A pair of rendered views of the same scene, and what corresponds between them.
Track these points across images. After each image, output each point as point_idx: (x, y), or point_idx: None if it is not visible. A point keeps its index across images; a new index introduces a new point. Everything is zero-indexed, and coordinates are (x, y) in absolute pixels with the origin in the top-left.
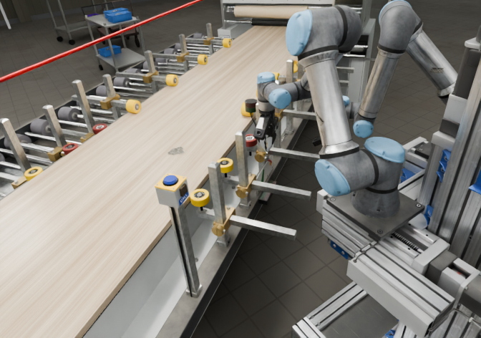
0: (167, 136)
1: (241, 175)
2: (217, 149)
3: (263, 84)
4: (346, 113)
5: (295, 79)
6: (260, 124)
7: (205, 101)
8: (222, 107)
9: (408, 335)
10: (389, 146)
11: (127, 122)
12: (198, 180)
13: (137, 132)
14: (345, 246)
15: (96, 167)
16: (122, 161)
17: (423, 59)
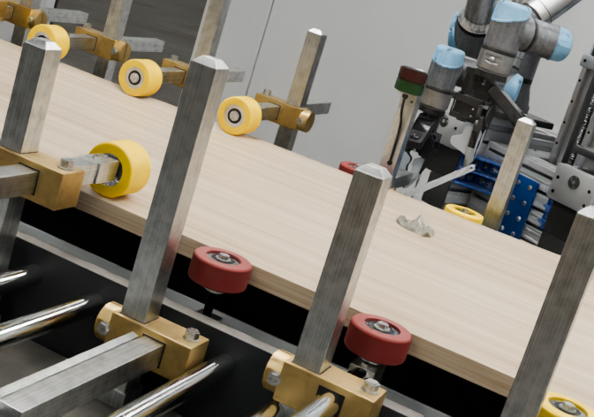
0: (327, 213)
1: (501, 218)
2: (404, 200)
3: (528, 21)
4: (460, 72)
5: (92, 41)
6: (512, 102)
7: (100, 123)
8: (168, 129)
9: None
10: None
11: (203, 223)
12: (534, 246)
13: (286, 230)
14: None
15: (506, 317)
16: (469, 284)
17: None
